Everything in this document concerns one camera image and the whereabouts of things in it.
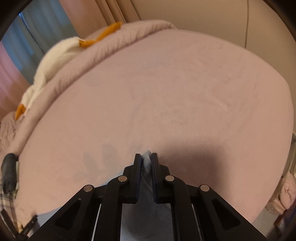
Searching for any pink quilted comforter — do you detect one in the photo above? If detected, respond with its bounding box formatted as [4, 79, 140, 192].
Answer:
[1, 21, 174, 156]

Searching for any folded dark navy garment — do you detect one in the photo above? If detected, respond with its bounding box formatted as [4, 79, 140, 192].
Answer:
[1, 153, 18, 195]

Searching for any blue white plaid cloth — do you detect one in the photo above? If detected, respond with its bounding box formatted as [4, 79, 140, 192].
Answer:
[0, 188, 19, 232]

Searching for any white orange goose plush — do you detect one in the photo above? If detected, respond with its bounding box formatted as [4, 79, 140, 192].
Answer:
[15, 22, 122, 120]

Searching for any pink bed sheet mattress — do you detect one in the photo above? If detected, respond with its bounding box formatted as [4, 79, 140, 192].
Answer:
[15, 30, 293, 223]

